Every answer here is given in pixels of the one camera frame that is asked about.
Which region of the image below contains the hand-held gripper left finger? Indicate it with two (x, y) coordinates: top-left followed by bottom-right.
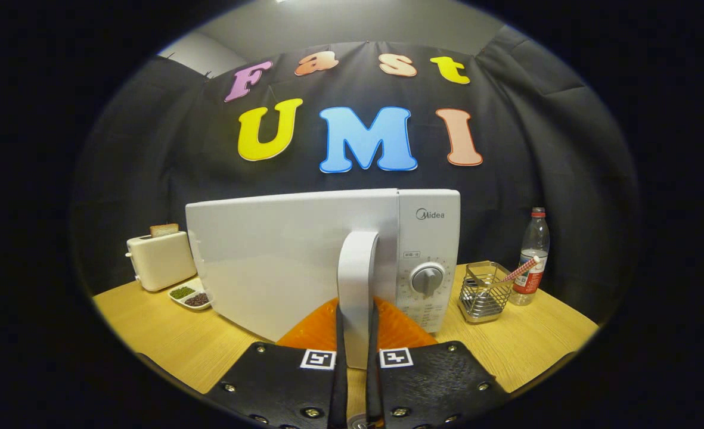
(204, 297), (349, 429)

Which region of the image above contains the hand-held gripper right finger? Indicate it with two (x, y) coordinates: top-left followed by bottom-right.
(366, 297), (510, 429)

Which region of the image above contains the white toaster oven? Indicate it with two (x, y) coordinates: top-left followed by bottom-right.
(185, 188), (461, 370)

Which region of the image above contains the cream toaster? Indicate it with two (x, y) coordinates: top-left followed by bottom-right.
(126, 231), (198, 293)

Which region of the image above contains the white divided bean dish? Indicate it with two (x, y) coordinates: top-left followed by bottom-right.
(168, 278), (213, 312)

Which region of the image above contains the red white striped straw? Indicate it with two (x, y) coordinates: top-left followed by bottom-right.
(488, 256), (540, 293)

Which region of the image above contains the clear bottle with red label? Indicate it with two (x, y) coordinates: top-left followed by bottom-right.
(510, 207), (551, 307)

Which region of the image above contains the black backdrop cloth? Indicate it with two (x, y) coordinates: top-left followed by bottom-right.
(70, 41), (638, 325)

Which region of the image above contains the metal wire utensil holder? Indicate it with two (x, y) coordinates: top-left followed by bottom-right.
(457, 261), (514, 324)

